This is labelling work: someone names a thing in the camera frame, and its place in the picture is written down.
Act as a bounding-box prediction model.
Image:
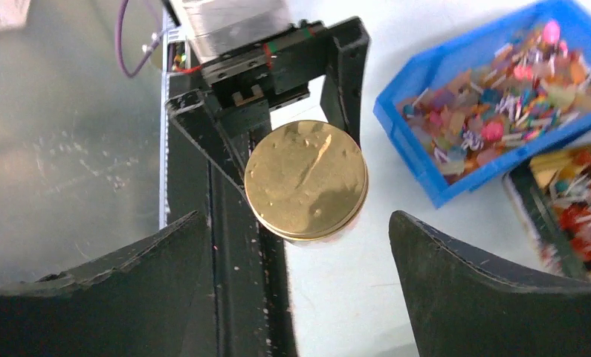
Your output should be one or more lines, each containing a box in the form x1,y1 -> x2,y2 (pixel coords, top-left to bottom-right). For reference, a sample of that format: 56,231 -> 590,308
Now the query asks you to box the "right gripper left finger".
0,212 -> 207,356

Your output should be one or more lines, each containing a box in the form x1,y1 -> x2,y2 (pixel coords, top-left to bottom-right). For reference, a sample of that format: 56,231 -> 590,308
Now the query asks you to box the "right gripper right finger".
389,210 -> 591,356

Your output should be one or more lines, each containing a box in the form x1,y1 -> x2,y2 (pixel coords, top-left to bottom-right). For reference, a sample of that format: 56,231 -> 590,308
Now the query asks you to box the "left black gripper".
165,16 -> 370,195

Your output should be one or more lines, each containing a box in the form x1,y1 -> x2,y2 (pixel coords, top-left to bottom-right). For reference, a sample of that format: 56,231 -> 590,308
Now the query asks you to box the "round gold jar lid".
244,120 -> 369,244

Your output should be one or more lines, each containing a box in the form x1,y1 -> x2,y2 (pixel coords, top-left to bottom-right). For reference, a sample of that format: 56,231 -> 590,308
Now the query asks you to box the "blue plastic candy bin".
374,1 -> 591,207

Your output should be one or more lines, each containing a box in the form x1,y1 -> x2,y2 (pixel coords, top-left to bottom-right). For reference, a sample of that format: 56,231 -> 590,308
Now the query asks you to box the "tin of stick candies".
503,143 -> 591,282

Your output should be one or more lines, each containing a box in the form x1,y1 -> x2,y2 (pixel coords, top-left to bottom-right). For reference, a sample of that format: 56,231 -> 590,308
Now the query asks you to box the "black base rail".
167,127 -> 297,356

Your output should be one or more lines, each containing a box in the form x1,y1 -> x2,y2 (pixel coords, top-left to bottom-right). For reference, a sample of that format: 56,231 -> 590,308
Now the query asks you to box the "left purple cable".
114,0 -> 170,79

